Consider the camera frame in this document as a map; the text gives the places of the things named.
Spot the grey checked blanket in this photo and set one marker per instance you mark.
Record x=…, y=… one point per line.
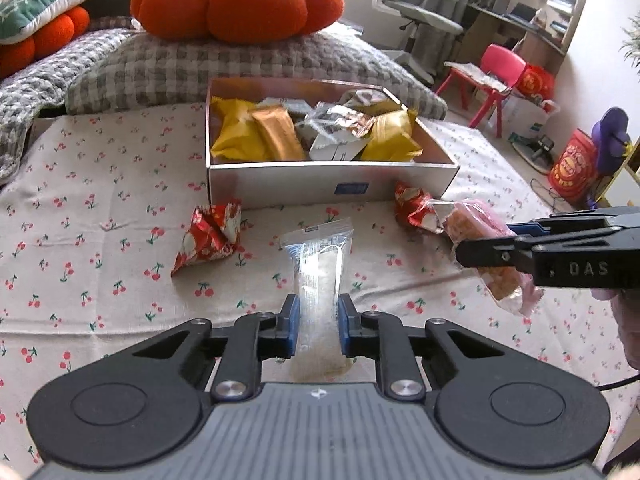
x=44, y=85

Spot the pink snack packet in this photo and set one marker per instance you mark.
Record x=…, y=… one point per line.
x=513, y=290

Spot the red gift bag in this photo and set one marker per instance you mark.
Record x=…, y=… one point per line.
x=574, y=171

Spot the orange pumpkin plush cushion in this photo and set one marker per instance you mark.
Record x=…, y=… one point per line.
x=235, y=21

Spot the yellow snack bag left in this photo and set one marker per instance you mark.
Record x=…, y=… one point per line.
x=239, y=138

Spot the red triangular snack packet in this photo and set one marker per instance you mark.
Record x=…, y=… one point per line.
x=213, y=234

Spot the gold wafer bar wrapper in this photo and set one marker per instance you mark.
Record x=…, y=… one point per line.
x=277, y=130

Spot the clear rice cracker packet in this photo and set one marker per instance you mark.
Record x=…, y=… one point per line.
x=319, y=255

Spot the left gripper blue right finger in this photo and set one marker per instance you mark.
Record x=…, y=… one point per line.
x=392, y=346

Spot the white office chair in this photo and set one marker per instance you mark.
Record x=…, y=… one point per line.
x=416, y=16

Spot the cherry print tablecloth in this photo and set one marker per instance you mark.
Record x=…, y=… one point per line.
x=92, y=223

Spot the yellow snack bag right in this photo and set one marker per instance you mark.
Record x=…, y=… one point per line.
x=391, y=138

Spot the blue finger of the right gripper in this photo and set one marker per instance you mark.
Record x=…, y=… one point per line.
x=497, y=252
x=532, y=228

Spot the red child chair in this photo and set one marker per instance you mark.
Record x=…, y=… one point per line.
x=498, y=74

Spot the grey checked pillow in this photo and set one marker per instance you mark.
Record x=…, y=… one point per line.
x=143, y=71

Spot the silver cardboard snack box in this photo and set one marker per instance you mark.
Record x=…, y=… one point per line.
x=273, y=184

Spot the wooden desk with clutter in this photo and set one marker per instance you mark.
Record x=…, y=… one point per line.
x=539, y=31

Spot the person's right hand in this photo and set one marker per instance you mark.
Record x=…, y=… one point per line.
x=625, y=305

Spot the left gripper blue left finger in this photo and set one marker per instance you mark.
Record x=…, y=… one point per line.
x=241, y=348

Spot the purple toy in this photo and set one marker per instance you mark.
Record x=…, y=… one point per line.
x=612, y=141

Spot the white nut snack packet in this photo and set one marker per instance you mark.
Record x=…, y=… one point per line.
x=334, y=132

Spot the red bag by desk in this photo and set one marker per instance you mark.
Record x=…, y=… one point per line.
x=536, y=83

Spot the red crumpled snack packet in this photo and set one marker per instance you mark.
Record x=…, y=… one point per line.
x=415, y=208

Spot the yellow snack bag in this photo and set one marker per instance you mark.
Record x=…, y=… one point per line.
x=239, y=138
x=391, y=138

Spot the orange caterpillar plush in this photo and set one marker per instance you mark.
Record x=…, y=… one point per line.
x=48, y=40

